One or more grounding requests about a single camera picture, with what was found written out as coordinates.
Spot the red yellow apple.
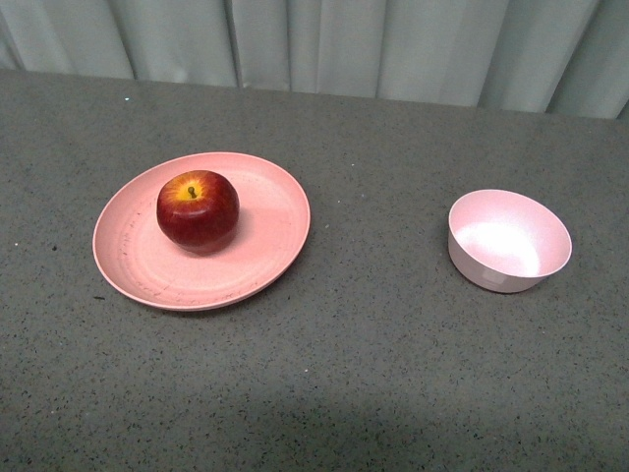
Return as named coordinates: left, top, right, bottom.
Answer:
left=156, top=169, right=240, bottom=253

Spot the light pink bowl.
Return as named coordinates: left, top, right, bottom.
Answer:
left=448, top=189, right=573, bottom=294

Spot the pink round plate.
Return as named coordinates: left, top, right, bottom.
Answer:
left=92, top=151, right=311, bottom=312

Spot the grey-white pleated curtain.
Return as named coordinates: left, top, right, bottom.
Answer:
left=1, top=1, right=628, bottom=119

